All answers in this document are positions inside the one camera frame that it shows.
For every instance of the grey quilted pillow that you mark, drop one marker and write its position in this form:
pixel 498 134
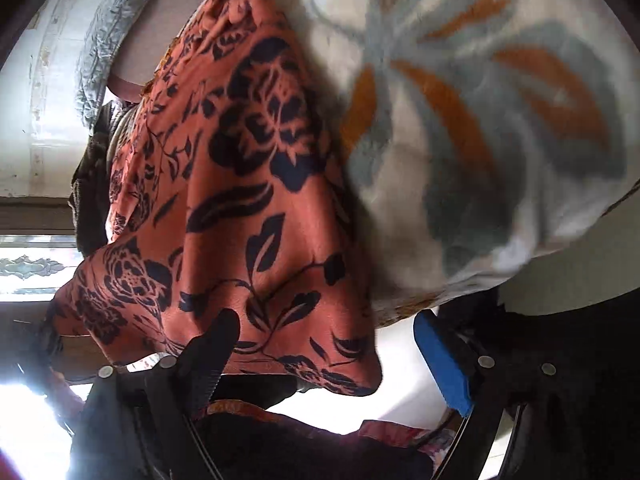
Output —
pixel 100 60

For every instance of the brown fleece garment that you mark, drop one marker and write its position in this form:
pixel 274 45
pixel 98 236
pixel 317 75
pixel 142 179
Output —
pixel 87 200

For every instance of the leaf print blanket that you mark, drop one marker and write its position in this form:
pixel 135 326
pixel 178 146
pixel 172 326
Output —
pixel 450 160

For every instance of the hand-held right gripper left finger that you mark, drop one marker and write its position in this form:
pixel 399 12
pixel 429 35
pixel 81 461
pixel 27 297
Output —
pixel 210 355

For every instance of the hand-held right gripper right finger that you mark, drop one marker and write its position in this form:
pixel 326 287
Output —
pixel 442 360

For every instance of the wooden door with stained glass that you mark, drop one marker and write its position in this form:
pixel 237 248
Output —
pixel 30 265

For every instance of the orange black floral garment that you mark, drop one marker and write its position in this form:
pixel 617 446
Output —
pixel 225 185

